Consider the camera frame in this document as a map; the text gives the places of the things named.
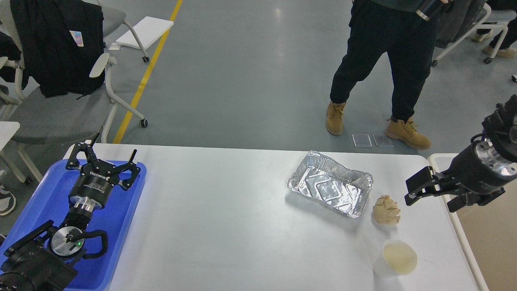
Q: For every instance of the standing person in black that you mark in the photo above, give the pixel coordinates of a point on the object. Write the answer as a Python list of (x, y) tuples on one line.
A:
[(395, 28)]

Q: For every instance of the black jacket on chair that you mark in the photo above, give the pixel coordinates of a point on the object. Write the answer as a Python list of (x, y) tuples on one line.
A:
[(61, 41)]

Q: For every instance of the white flat board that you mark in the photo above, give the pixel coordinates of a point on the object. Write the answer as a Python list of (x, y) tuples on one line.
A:
[(148, 30)]

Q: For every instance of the floor socket plate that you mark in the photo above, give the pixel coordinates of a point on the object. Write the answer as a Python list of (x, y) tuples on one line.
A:
[(382, 141), (362, 140)]

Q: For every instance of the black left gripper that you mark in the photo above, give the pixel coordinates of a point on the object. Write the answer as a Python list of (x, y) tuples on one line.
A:
[(93, 182)]

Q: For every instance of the dark grey hanging coat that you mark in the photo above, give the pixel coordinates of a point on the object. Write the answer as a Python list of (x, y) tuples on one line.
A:
[(457, 19)]

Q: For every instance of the white paper cup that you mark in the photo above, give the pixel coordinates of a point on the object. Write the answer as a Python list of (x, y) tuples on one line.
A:
[(396, 258)]

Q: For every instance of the seated person's tan shoes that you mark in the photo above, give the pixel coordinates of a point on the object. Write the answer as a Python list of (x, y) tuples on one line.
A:
[(505, 50)]

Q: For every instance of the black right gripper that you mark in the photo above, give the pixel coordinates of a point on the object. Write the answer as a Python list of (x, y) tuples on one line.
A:
[(475, 176)]

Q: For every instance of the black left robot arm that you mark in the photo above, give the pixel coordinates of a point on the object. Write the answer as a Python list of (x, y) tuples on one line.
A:
[(73, 227)]

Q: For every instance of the crumpled brown paper ball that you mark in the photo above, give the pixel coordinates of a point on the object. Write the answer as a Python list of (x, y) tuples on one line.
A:
[(386, 211)]

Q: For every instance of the right floor socket plate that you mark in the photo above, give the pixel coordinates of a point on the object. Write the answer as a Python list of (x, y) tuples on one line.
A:
[(382, 141)]

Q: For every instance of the black white sneaker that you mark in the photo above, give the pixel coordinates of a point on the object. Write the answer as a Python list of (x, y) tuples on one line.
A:
[(7, 201)]

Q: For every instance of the white side table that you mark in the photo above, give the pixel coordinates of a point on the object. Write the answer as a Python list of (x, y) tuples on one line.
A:
[(7, 131)]

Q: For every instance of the beige plastic bin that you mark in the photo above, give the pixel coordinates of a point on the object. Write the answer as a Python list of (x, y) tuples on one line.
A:
[(488, 236)]

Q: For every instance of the aluminium foil tray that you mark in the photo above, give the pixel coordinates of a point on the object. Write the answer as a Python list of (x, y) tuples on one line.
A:
[(322, 179)]

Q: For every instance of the grey office chair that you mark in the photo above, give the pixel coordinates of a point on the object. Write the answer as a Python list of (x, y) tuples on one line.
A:
[(59, 119)]

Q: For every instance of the left floor socket plate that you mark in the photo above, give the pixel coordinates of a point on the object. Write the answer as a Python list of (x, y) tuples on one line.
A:
[(362, 140)]

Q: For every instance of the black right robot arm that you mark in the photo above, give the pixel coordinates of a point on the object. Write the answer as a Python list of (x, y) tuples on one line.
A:
[(500, 129)]

